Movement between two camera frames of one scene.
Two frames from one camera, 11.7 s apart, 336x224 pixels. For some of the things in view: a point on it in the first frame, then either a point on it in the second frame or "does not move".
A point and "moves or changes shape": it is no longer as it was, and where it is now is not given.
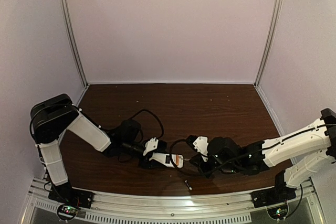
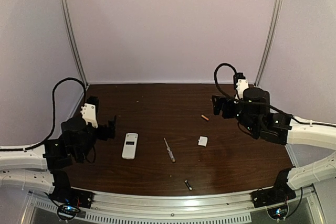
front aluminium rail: (298, 207) does not move
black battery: (189, 187) does not move
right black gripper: (199, 163) → (226, 106)
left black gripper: (145, 161) → (105, 131)
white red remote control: (175, 160) moves or changes shape
